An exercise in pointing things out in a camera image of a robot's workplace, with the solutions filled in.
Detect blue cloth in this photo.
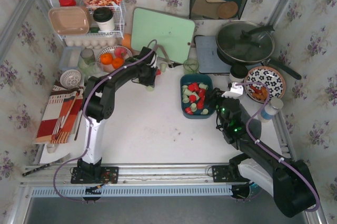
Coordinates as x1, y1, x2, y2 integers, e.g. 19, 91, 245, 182
239, 104, 262, 141

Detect white blue bottle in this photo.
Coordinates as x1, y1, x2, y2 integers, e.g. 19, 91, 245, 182
258, 97, 284, 123

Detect clear drinking glass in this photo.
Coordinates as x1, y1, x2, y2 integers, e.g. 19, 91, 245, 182
87, 62, 102, 76

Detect green tinted glass jar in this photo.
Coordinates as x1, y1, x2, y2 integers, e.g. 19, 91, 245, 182
78, 48, 96, 73

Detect teal plastic storage basket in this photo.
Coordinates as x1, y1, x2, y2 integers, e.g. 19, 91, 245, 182
180, 74, 214, 119

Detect green glass cup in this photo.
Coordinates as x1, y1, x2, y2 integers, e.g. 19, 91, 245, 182
183, 59, 199, 75

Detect pink peach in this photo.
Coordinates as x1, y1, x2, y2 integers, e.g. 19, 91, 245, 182
114, 46, 127, 58

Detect small clear wine glass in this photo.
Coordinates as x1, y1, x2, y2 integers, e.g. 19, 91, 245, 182
232, 82, 243, 90

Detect blue floral plate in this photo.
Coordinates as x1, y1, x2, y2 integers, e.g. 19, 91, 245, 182
244, 66, 286, 103

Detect orange cup behind board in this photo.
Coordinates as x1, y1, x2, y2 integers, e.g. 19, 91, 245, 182
122, 33, 132, 50

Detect patterned fruit bowl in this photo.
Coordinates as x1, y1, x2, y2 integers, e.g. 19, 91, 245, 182
97, 45, 133, 73

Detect orange mandarin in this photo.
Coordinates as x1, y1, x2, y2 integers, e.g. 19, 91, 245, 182
112, 57, 124, 69
100, 53, 113, 65

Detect red coffee capsule bottom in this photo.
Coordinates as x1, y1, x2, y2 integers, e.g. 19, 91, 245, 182
184, 107, 193, 115

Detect mint green cutting board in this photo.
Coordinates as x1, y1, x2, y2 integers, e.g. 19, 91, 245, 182
131, 7, 195, 63

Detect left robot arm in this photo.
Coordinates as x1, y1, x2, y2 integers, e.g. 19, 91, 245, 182
77, 47, 157, 177

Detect green coffee capsule lone bottom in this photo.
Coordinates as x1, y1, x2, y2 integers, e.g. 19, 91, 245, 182
182, 85, 188, 92

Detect white coffee cup black lid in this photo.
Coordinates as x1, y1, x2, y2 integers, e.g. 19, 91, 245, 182
93, 7, 115, 32

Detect white strainer bowl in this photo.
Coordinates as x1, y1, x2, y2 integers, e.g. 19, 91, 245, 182
60, 69, 82, 89

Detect black lidded white jar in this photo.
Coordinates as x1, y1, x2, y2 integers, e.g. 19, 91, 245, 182
229, 64, 249, 83

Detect orange mandarin right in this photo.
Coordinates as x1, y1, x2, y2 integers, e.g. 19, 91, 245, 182
112, 57, 124, 69

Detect orange mandarin left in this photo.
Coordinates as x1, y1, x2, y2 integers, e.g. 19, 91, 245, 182
100, 53, 113, 65

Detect white wire rack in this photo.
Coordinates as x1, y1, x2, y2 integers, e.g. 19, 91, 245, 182
49, 0, 126, 39

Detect black wok with glass lid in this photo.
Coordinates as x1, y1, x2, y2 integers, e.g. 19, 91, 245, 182
215, 21, 302, 80

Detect white egg tray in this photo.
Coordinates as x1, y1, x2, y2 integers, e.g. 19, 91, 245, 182
64, 38, 122, 49

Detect metal cutting board stand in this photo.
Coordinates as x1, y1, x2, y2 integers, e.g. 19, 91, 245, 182
156, 45, 175, 68

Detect fried food on plate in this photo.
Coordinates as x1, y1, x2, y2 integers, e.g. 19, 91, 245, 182
250, 85, 268, 101

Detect grey induction cooker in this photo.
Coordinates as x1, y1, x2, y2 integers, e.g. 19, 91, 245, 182
194, 35, 231, 75

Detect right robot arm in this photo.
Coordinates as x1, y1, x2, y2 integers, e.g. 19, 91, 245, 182
206, 83, 321, 218

